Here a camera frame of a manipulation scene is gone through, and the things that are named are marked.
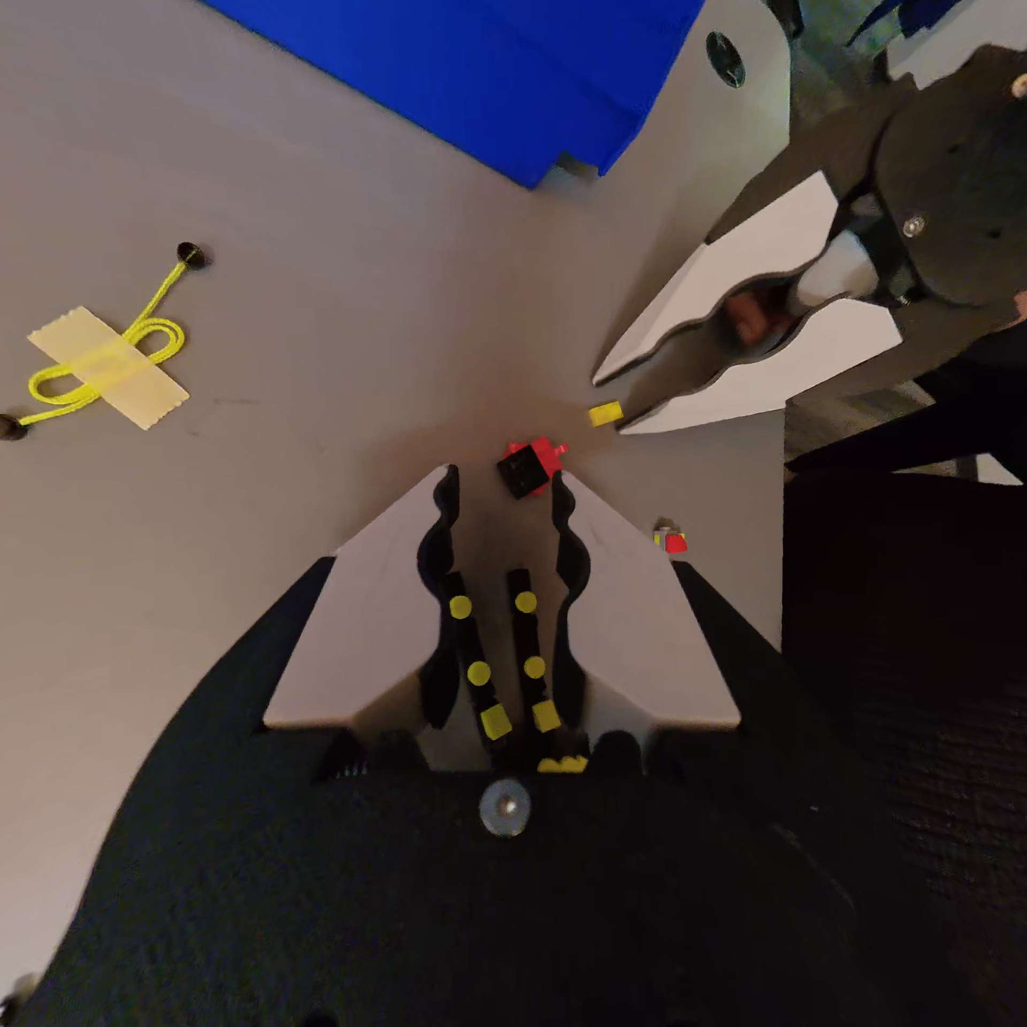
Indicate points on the small red yellow lego piece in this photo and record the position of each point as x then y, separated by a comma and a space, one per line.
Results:
675, 544

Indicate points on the person's right forearm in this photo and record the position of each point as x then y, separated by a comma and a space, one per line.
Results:
995, 377

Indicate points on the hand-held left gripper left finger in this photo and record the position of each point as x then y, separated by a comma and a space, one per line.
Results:
361, 634

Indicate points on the black yellow lego spider model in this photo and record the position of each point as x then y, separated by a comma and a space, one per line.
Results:
479, 672

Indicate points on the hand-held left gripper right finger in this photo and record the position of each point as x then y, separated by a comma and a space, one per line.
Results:
642, 634

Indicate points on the person's dark knitted sweater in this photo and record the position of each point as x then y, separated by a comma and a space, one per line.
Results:
907, 722

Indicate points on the person's right hand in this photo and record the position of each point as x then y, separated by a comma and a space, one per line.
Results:
750, 317

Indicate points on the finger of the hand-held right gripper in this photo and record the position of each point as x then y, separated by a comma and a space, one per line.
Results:
802, 361
746, 249

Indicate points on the blue plastic bin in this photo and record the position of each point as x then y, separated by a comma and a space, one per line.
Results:
481, 72

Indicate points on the pale masking tape strip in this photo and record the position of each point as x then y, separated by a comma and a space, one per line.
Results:
152, 393

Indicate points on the small black red lego assembly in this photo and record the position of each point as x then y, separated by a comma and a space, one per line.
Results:
525, 469

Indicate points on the blue plastic crate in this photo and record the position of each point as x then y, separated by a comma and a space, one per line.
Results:
915, 16

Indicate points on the yellow lego plate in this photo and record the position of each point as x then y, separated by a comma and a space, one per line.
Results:
606, 413

